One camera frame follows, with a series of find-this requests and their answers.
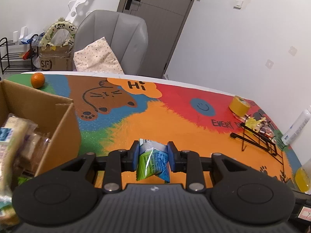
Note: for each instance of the white plastic holder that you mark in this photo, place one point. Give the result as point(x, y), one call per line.
point(23, 32)

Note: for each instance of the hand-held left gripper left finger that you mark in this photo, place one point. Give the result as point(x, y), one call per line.
point(134, 156)

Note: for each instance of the white wall box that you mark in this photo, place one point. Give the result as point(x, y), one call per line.
point(241, 3)

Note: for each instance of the colourful printed table mat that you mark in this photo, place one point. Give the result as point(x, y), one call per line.
point(170, 116)

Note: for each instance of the clear dotted snack packet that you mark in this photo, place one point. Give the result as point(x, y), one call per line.
point(36, 145)

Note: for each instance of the cream dotted cushion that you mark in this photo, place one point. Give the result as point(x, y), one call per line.
point(97, 55)

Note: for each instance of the packaged snacks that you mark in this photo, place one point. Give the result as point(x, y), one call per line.
point(14, 150)

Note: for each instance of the white perforated board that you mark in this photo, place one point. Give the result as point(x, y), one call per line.
point(80, 2)

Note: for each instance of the printed brown cardboard box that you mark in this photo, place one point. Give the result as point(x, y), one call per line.
point(55, 60)

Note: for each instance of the orange tangerine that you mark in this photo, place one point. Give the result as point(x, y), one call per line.
point(38, 80)

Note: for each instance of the grey door with large lock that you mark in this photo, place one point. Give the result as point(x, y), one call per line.
point(165, 29)

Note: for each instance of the yellow tape roll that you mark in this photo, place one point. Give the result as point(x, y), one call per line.
point(239, 105)

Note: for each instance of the clear candy packet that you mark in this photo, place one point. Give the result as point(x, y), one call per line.
point(267, 131)

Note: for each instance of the blue foil snack packet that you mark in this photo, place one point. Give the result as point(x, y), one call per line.
point(150, 160)

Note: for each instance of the black shoe rack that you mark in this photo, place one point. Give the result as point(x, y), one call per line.
point(14, 57)

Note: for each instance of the yellow drink bottle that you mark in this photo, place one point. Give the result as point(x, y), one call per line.
point(302, 179)

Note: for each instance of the blue plastic bag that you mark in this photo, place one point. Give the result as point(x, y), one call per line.
point(31, 38)

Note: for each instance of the grey chair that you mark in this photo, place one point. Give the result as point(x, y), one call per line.
point(126, 36)

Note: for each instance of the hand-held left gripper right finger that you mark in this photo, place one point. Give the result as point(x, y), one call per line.
point(173, 156)

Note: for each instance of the lime green snack packet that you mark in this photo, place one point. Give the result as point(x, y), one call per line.
point(24, 180)

